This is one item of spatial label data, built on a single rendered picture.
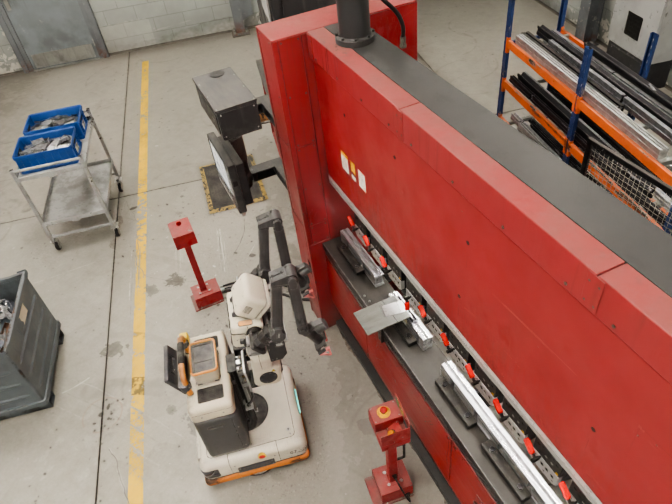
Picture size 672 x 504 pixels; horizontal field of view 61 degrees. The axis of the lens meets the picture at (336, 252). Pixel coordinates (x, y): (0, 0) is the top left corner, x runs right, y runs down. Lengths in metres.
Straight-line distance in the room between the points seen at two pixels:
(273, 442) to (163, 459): 0.84
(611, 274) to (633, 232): 0.19
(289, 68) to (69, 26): 6.97
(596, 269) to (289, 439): 2.44
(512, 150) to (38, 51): 8.71
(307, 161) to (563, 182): 1.85
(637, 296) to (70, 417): 3.90
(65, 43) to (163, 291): 5.65
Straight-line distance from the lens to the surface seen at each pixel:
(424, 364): 3.14
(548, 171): 1.99
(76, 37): 9.90
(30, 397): 4.62
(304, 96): 3.23
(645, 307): 1.61
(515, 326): 2.16
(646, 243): 1.79
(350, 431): 3.95
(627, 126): 3.98
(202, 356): 3.34
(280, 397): 3.82
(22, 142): 5.91
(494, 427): 2.87
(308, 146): 3.38
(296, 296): 2.71
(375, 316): 3.19
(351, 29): 2.85
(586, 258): 1.70
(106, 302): 5.28
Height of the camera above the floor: 3.44
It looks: 43 degrees down
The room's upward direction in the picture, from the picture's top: 8 degrees counter-clockwise
